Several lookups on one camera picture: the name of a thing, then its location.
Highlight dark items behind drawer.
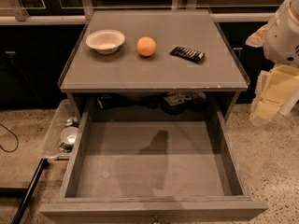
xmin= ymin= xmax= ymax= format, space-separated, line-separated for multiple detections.
xmin=97 ymin=91 xmax=209 ymax=115

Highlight black snack bar packet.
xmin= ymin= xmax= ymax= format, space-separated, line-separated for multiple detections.
xmin=170 ymin=47 xmax=205 ymax=63

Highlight black bar on floor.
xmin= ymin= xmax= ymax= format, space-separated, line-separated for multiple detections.
xmin=0 ymin=159 xmax=49 ymax=224

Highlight grey open top drawer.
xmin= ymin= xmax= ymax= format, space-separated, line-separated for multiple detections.
xmin=40 ymin=99 xmax=268 ymax=224

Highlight black cable on floor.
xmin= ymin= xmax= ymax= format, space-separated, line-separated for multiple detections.
xmin=0 ymin=123 xmax=20 ymax=153

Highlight metal window frame rail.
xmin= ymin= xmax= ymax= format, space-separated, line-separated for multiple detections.
xmin=0 ymin=0 xmax=283 ymax=24

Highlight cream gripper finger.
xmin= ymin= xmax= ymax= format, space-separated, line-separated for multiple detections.
xmin=246 ymin=25 xmax=266 ymax=48
xmin=249 ymin=64 xmax=299 ymax=126

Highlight small white cup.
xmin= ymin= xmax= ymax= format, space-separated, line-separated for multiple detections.
xmin=61 ymin=127 xmax=78 ymax=145

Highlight white paper bowl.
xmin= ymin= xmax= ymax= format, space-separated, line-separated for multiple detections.
xmin=85 ymin=30 xmax=125 ymax=55

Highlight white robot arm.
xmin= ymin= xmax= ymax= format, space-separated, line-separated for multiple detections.
xmin=246 ymin=0 xmax=299 ymax=126

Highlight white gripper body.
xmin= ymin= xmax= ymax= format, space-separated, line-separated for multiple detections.
xmin=263 ymin=0 xmax=299 ymax=65

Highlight clear plastic storage bin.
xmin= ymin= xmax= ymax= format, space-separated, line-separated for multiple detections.
xmin=41 ymin=99 xmax=79 ymax=160

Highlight grey cabinet with counter top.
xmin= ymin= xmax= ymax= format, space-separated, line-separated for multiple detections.
xmin=59 ymin=9 xmax=249 ymax=116

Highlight orange fruit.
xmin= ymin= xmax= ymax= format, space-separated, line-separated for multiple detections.
xmin=136 ymin=36 xmax=156 ymax=57

